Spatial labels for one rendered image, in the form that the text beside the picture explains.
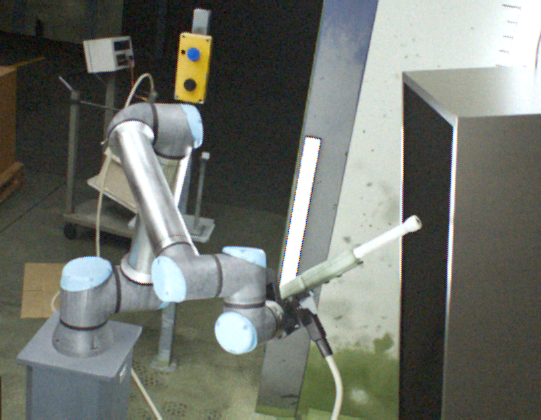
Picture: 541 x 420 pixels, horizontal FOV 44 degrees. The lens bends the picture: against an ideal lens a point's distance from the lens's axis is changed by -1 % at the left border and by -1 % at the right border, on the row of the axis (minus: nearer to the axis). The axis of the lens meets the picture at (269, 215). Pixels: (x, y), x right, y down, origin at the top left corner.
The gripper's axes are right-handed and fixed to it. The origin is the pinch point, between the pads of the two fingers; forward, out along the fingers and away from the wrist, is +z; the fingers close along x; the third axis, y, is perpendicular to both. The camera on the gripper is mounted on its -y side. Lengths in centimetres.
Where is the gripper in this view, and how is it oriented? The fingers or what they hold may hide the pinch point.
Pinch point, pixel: (303, 296)
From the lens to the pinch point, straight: 173.0
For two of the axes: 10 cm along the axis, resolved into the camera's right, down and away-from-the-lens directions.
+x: 7.5, -4.9, -4.4
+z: 4.7, -0.6, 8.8
